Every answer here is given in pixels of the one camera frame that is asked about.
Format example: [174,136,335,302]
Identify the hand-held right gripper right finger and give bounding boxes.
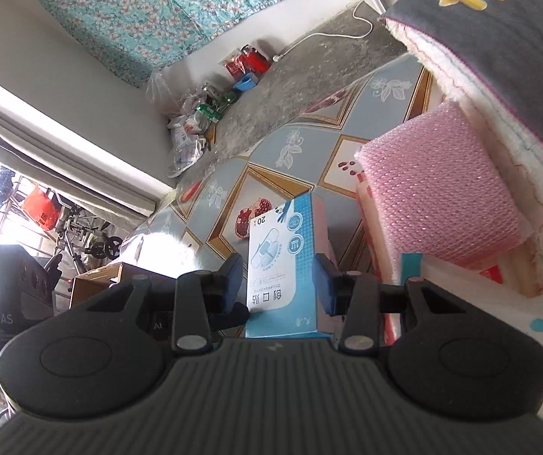
[315,252,464,356]

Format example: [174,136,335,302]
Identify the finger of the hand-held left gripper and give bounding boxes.
[211,303,251,334]

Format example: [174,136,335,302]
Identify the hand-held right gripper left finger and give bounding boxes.
[84,252,246,357]

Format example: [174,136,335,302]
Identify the blue bandage box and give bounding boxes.
[245,193,335,340]

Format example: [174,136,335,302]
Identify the cardboard box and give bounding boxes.
[69,260,150,314]

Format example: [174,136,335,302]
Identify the pink bubble wrap pad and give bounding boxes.
[354,101,531,267]

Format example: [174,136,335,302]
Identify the white wet wipes pack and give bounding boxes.
[385,251,543,439]

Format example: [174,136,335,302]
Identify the black phone stand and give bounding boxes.
[44,252,64,291]

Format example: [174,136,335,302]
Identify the metal drying rack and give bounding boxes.
[0,171,79,257]

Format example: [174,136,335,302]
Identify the red plastic bag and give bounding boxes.
[20,185,61,231]

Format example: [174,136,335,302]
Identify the wheelchair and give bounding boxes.
[55,203,126,267]

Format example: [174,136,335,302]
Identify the blue hanging garment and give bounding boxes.
[0,166,17,210]

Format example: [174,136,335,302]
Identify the fruit patterned tablecloth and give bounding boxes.
[123,51,449,295]

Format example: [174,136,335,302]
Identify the grey curtain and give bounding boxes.
[0,86,159,220]

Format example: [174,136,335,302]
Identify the green drink can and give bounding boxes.
[195,104,221,125]

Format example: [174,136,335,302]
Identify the clear plastic bag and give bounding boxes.
[145,69,183,115]

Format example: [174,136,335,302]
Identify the red paper bag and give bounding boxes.
[224,52,248,77]

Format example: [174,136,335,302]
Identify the red thermos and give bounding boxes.
[245,45,272,75]

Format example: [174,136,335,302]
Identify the white power cable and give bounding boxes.
[274,0,375,63]

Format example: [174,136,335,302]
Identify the teal floral wall cloth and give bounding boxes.
[29,0,308,89]

